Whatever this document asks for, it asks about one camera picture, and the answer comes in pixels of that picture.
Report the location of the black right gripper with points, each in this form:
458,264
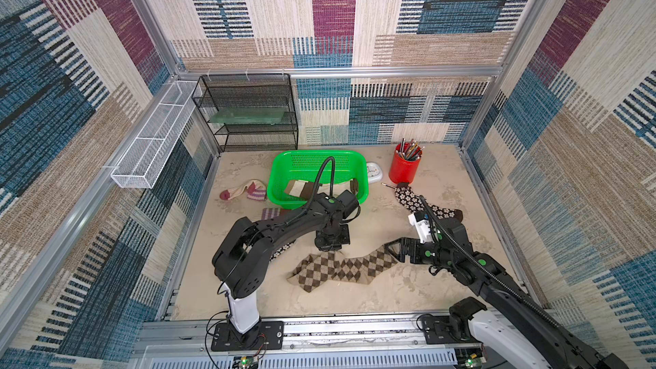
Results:
410,251

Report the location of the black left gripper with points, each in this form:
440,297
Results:
325,247

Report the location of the brown argyle sock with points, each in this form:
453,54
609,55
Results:
363,270
315,270

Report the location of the dark floral pattern sock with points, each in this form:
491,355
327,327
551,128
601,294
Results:
405,195

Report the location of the cream brown striped sock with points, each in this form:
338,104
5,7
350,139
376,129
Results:
305,189

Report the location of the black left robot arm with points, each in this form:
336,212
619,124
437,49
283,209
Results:
242,261

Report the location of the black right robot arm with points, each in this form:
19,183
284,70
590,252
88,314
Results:
502,287

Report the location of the red pencil cup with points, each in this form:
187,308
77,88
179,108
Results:
405,162

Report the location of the pink purple striped sock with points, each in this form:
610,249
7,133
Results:
271,213
254,189

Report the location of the green plastic basket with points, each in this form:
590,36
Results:
303,165

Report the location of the green glass plate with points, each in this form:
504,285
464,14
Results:
248,116

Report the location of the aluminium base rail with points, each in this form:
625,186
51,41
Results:
341,341

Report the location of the black wire mesh shelf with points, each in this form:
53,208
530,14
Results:
217,92

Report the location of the white wire wall basket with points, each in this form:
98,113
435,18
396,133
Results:
148,153

